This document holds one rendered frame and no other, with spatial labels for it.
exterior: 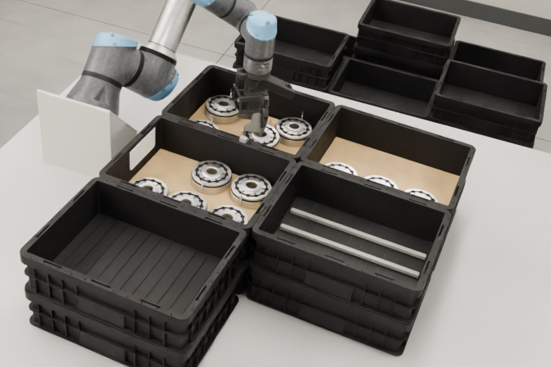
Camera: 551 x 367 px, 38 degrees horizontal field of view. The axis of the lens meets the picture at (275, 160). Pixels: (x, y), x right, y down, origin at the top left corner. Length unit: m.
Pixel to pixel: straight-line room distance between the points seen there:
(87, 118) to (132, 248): 0.45
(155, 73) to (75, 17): 2.29
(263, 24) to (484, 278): 0.86
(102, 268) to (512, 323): 1.00
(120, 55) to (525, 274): 1.24
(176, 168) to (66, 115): 0.33
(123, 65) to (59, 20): 2.31
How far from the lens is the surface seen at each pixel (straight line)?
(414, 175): 2.21
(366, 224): 2.02
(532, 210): 2.44
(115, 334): 1.76
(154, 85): 2.33
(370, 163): 2.22
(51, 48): 4.29
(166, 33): 2.35
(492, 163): 2.57
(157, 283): 1.82
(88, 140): 2.23
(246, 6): 2.09
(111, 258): 1.87
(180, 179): 2.08
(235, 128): 2.28
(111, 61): 2.25
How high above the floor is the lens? 2.15
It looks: 37 degrees down
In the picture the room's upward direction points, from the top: 7 degrees clockwise
